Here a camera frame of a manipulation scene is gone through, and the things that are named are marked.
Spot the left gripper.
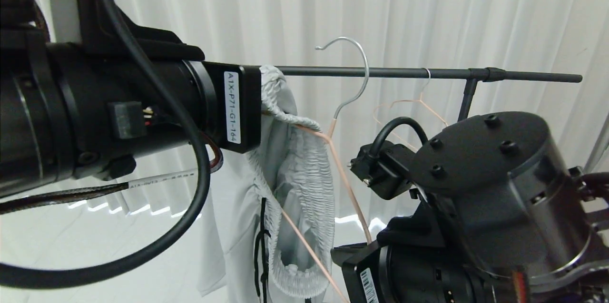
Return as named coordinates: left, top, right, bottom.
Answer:
left=48, top=46, right=262, bottom=185

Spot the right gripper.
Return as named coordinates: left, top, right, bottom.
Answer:
left=332, top=241, right=491, bottom=303

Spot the pink clothes hanger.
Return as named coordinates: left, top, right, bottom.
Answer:
left=373, top=68, right=450, bottom=151
left=262, top=37, right=374, bottom=303

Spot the black clothes rack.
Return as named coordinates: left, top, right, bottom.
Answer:
left=274, top=66, right=582, bottom=123

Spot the white curtain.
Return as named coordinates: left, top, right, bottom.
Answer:
left=31, top=0, right=609, bottom=235

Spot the black cable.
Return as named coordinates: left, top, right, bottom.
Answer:
left=0, top=0, right=211, bottom=290
left=369, top=117, right=431, bottom=156

